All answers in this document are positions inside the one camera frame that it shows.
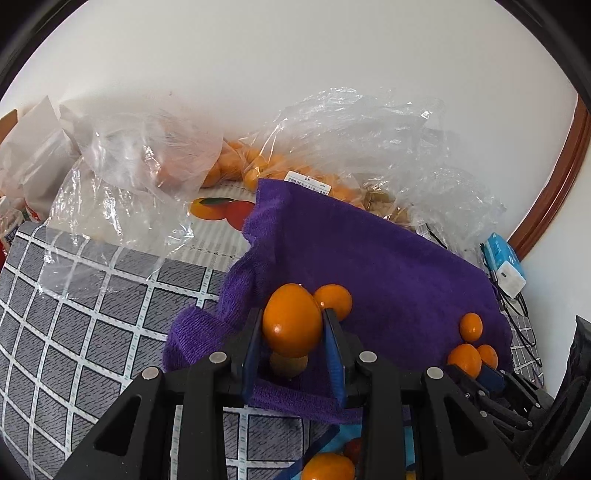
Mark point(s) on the purple towel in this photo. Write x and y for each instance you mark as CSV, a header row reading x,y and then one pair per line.
x,y
392,277

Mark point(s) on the brown bagged snacks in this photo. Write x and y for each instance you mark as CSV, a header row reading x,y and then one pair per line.
x,y
385,205

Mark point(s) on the greenish brown small fruit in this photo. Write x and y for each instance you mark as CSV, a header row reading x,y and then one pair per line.
x,y
288,365

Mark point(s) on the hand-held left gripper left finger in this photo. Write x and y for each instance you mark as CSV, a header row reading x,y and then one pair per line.
x,y
251,360

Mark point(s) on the small clear plastic bag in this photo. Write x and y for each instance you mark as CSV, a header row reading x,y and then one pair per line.
x,y
129,161

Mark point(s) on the small red tomato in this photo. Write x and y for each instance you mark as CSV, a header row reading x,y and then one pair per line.
x,y
353,450

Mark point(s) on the small orange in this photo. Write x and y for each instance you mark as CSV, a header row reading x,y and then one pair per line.
x,y
488,354
333,300
464,359
328,467
293,318
471,326

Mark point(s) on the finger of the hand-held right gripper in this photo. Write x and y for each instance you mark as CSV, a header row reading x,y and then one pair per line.
x,y
491,377
489,406

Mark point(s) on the white carton with orange print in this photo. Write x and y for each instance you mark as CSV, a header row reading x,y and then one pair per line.
x,y
217,221

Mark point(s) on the white paper bag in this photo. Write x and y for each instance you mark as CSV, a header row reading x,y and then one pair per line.
x,y
32,157

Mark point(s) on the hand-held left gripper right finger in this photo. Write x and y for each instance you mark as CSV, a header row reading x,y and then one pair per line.
x,y
334,364

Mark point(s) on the pile of bagged oranges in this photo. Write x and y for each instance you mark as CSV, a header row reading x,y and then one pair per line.
x,y
251,166

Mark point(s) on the grey checked tablecloth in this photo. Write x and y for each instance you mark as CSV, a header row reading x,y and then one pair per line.
x,y
92,323

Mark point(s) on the white and blue box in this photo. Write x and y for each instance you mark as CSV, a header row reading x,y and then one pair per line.
x,y
505,265

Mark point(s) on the large clear plastic bag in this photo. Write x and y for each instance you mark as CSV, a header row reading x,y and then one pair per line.
x,y
369,138

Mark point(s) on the white barcode label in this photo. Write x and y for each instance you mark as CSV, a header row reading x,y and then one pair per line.
x,y
308,181

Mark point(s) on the brown wooden door frame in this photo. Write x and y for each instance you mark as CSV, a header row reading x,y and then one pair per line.
x,y
558,175

